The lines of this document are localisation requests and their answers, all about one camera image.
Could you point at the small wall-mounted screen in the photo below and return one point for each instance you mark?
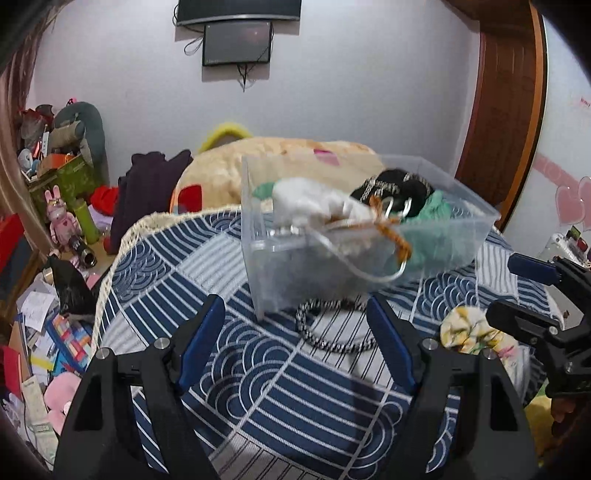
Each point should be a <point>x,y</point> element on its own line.
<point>239,42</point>

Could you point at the green cylindrical bottle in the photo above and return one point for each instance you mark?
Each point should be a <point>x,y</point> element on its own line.
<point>82,213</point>

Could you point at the grey-green plush toy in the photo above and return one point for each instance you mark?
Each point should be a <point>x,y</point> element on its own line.
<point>78,126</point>

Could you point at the pink rabbit figurine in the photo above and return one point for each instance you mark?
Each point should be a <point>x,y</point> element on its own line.
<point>63,224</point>

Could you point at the red knit item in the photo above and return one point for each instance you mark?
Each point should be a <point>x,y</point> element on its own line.
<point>104,199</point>

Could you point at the yellow-green plush cushion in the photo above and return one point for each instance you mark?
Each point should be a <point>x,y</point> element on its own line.
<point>224,133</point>

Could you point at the clear plastic storage box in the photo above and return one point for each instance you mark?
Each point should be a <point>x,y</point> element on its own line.
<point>280,292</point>

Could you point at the blue wave pattern cover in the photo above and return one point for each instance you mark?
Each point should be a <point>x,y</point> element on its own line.
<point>268,405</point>

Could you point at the green knitted cloth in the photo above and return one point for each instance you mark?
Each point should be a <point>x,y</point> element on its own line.
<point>440,241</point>

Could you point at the green cardboard box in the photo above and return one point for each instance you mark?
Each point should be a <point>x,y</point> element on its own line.
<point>75,179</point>

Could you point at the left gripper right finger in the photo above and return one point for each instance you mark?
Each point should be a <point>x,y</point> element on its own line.
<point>398,341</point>

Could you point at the wooden door frame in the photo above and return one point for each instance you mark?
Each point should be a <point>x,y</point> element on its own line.
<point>509,101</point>

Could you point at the dark purple garment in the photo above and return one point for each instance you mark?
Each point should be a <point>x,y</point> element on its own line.
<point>146,188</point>

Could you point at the beige fluffy patch blanket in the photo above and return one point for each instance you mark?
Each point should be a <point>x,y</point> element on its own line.
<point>215,176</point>

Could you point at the pink plush toy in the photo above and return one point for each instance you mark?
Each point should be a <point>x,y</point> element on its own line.
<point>58,397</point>

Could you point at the white drawstring pouch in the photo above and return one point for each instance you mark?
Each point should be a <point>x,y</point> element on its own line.
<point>303,206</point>

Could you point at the dark wall-mounted television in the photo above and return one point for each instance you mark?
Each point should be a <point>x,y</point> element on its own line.
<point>203,11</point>

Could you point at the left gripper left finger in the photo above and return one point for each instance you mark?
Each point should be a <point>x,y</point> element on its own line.
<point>193,342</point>

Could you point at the yellow plush toy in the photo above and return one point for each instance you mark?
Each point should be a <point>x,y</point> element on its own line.
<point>540,420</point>

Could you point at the black plush chain slipper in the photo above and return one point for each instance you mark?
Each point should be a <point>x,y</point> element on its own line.
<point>399,185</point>

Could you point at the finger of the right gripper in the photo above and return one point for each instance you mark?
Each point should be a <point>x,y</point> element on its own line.
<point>525,325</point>
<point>537,270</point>

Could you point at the floral fabric scrunchie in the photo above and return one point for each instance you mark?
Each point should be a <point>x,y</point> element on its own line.
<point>466,330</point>

